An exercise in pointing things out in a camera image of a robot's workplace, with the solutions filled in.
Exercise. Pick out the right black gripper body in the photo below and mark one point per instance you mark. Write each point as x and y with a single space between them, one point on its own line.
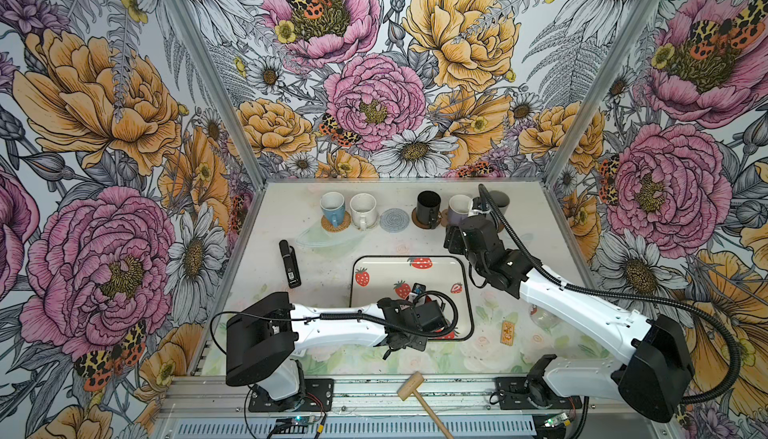
457 245

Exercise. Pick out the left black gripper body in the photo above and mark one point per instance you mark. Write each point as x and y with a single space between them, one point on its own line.
418 341

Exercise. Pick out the purple white mug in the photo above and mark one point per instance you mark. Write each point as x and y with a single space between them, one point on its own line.
459 207

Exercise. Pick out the grey mug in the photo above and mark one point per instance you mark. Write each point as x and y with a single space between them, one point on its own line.
502 202

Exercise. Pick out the black mug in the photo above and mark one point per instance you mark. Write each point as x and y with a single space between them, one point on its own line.
428 209

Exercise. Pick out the glossy brown round coaster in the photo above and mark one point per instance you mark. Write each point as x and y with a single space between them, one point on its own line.
417 223

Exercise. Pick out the blue grey woven coaster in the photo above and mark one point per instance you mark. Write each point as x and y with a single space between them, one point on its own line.
394 220

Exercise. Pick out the blue floral mug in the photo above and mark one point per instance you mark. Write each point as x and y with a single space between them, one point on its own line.
333 208

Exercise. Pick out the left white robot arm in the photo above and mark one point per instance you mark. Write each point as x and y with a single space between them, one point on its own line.
264 341

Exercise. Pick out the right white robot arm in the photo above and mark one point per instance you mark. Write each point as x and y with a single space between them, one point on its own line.
648 368

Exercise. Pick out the strawberry print serving tray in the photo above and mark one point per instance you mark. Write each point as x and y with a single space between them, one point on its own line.
404 277

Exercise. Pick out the wooden mallet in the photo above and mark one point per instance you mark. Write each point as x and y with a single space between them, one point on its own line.
410 389

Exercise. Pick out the small orange biscuit block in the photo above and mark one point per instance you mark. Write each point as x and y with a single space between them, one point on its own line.
507 336

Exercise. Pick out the black stapler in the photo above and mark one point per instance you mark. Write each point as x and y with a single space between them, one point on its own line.
290 263

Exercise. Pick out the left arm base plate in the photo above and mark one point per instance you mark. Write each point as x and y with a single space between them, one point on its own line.
316 397

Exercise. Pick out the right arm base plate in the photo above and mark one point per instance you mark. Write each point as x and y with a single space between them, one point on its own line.
519 393

